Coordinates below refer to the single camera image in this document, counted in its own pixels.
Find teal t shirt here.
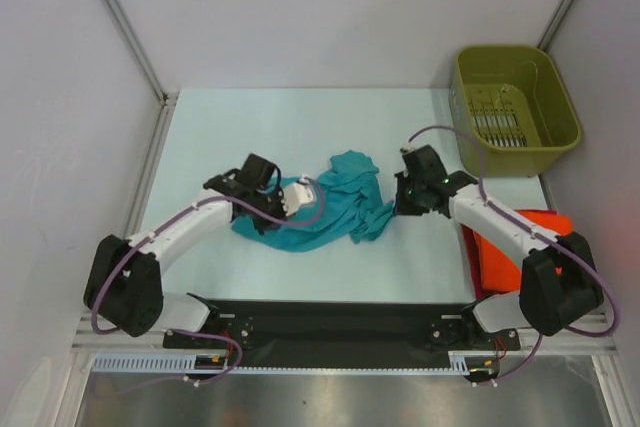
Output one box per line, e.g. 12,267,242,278
231,150,394,253

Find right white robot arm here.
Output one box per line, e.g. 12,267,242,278
395,145,604,348

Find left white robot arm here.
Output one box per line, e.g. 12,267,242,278
84,154,286,347

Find orange folded t shirt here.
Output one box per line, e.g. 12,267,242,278
472,209,574,293

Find red folded t shirt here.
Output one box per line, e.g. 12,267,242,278
460,209,559,300

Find olive green plastic basket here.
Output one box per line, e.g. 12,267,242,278
449,45,582,177

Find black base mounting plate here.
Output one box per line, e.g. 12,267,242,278
162,299,521,370

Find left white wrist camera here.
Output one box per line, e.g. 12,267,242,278
281,176,317,217

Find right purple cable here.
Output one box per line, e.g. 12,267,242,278
405,125,623,388

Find white slotted cable duct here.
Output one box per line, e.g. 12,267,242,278
92,353,496,376

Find aluminium frame rail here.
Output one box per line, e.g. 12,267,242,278
71,313,618,356

